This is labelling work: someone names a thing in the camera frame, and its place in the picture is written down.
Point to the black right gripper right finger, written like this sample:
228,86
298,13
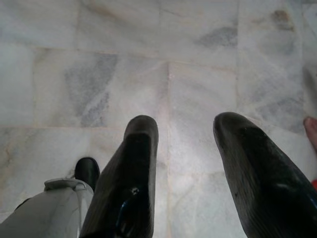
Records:
262,183

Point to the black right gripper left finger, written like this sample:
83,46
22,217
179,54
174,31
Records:
128,181

